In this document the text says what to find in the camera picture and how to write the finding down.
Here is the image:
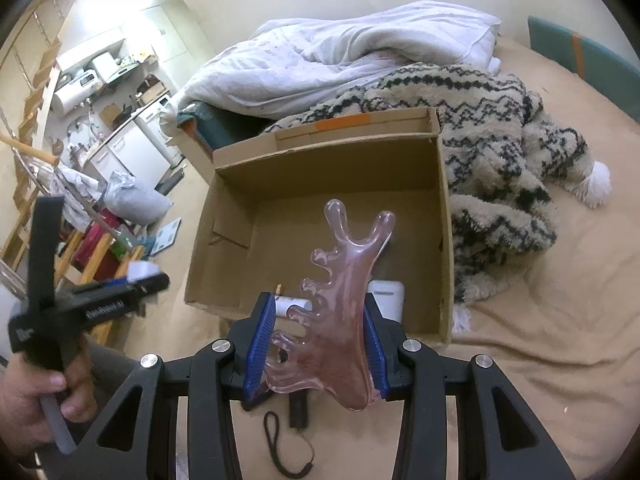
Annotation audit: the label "wooden rack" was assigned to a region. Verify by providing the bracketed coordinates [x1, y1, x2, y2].
[0, 230, 146, 346]

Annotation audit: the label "white hanging cloth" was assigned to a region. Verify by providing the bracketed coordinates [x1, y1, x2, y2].
[37, 165, 103, 231]

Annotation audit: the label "black device with strap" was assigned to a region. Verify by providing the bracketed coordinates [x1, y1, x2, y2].
[263, 392, 317, 478]

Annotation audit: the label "small cardboard box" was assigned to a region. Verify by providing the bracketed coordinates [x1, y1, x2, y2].
[136, 76, 167, 107]

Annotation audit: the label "white plastic bag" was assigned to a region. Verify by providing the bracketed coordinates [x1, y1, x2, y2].
[102, 170, 173, 226]

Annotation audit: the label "white wall cabinet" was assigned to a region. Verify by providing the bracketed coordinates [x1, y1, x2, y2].
[55, 37, 126, 73]

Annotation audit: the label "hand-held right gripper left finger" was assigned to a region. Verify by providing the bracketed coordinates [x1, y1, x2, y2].
[70, 291, 278, 480]

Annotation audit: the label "white earbud case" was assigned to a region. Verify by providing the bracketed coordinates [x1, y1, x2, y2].
[367, 280, 405, 323]

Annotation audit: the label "white water heater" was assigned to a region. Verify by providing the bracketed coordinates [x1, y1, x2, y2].
[52, 87, 96, 116]

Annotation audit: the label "white washing machine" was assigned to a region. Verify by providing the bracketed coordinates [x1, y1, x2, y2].
[134, 95, 176, 163]

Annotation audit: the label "white base cabinet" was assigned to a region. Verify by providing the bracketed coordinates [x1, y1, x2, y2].
[85, 120, 171, 191]

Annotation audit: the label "white duvet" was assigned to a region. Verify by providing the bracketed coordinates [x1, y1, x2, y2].
[165, 2, 502, 126]

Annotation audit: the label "white cylindrical appliance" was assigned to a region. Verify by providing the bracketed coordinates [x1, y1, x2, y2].
[91, 54, 119, 83]

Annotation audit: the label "white tall cabinet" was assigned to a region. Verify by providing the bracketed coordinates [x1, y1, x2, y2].
[127, 4, 191, 68]

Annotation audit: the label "person's grey trousers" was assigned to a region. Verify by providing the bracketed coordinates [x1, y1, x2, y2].
[75, 342, 148, 441]

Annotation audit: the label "person's left hand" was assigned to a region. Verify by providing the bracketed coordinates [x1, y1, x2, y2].
[0, 342, 96, 458]

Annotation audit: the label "bathroom scale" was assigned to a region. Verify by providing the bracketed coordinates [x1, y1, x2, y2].
[150, 217, 183, 256]

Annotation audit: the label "small white tube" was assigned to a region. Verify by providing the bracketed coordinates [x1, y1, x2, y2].
[275, 296, 313, 318]

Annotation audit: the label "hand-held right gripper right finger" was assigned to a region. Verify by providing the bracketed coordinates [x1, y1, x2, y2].
[362, 291, 576, 480]

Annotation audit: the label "beige black patterned blanket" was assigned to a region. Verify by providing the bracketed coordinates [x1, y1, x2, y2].
[262, 62, 613, 333]

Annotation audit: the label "wooden staircase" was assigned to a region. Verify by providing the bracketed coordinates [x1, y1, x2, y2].
[0, 0, 101, 271]

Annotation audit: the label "pink transparent massage comb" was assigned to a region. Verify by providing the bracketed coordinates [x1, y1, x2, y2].
[263, 199, 397, 411]

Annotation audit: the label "dark floor mat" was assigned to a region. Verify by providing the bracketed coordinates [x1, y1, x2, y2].
[155, 170, 186, 196]

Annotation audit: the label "teal cushion with orange stripe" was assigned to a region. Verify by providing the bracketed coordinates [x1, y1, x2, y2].
[527, 16, 640, 123]

